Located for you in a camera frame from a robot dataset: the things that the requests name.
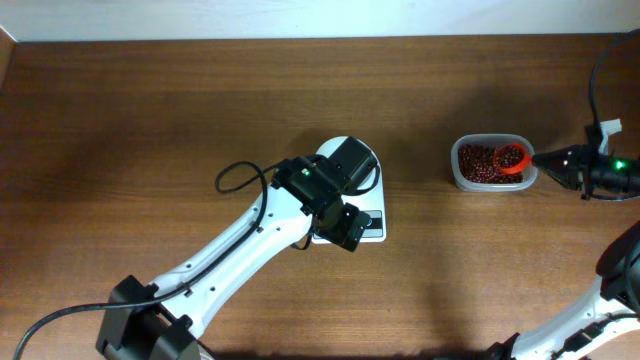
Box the red measuring scoop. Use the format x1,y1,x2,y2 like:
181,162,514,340
493,143,532,175

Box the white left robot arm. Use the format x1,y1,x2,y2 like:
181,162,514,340
96,137,381,360

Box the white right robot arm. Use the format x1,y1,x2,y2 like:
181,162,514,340
482,145,639,360

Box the white digital kitchen scale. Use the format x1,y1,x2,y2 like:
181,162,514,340
312,161,387,245

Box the white bowl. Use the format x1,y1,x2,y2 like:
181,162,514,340
317,136,378,176

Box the clear plastic container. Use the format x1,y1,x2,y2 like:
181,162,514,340
451,134,538,192

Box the red adzuki beans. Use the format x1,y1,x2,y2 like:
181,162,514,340
457,144,523,184

